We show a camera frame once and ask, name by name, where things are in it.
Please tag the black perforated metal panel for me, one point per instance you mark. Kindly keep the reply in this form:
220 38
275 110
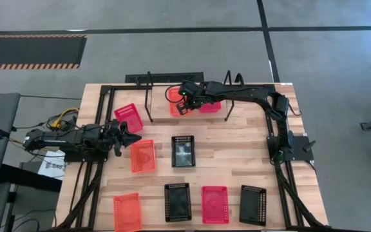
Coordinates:
172 77

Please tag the orange plastic slotted basket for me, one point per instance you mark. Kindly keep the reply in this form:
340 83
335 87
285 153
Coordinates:
143 158
173 109
127 212

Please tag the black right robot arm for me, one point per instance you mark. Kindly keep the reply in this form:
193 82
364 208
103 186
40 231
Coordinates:
253 93

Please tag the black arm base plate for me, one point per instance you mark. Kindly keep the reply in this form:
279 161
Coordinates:
76 157
301 149

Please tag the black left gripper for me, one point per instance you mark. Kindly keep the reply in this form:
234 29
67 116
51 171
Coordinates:
101 138

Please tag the black hazard-striped floor mat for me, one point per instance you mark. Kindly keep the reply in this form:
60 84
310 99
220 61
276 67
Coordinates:
27 51

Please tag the red plastic slotted basket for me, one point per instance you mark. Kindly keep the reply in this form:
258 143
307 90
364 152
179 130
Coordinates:
127 114
211 108
215 204

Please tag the black aluminium table frame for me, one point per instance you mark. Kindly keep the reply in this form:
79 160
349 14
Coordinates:
105 88

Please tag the white printed paper sheet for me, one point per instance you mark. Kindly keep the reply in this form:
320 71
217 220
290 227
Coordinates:
51 167

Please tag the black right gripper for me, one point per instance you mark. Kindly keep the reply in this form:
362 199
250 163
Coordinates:
193 93

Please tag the black arched metal hook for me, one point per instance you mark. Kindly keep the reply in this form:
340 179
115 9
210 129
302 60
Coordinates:
239 74

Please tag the black flat board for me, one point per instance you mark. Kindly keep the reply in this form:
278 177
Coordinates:
27 178

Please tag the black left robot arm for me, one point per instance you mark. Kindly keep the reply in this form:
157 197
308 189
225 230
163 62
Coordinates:
53 140

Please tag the black plastic slotted basket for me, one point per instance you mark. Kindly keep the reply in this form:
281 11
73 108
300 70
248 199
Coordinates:
177 203
183 151
252 206

